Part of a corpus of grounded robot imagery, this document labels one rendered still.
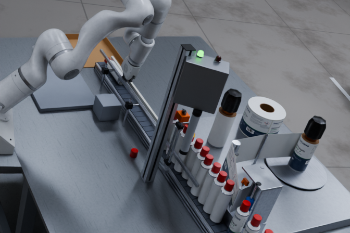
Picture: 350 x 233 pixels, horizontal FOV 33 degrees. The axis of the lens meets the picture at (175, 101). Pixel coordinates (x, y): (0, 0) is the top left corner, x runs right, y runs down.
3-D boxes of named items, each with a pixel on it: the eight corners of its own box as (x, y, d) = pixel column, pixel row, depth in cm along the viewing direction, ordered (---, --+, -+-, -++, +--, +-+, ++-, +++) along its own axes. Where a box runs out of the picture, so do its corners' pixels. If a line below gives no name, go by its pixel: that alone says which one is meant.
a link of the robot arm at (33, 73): (26, 87, 240) (71, 54, 237) (7, 52, 246) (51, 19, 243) (40, 93, 252) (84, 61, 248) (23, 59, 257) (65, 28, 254)
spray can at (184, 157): (186, 173, 257) (199, 137, 246) (175, 173, 255) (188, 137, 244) (182, 165, 261) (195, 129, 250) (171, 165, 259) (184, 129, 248)
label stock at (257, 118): (234, 116, 306) (243, 94, 299) (269, 120, 312) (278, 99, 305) (245, 140, 290) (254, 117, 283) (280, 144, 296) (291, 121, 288)
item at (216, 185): (216, 214, 240) (232, 177, 230) (206, 216, 238) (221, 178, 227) (210, 205, 244) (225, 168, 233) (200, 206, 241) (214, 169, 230)
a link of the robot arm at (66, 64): (51, 57, 253) (67, 87, 248) (37, 50, 242) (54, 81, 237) (144, -11, 246) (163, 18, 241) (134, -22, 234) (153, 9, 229)
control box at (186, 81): (214, 115, 226) (229, 74, 216) (172, 102, 225) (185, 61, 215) (215, 101, 234) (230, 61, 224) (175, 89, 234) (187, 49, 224)
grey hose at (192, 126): (189, 154, 236) (203, 113, 225) (181, 155, 234) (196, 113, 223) (185, 149, 238) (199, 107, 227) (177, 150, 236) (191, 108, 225)
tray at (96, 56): (122, 66, 329) (124, 60, 327) (79, 67, 315) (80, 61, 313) (102, 39, 349) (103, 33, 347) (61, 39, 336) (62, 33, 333)
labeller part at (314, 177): (338, 185, 280) (339, 183, 279) (290, 195, 264) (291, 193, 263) (300, 144, 301) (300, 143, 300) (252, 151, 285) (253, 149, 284)
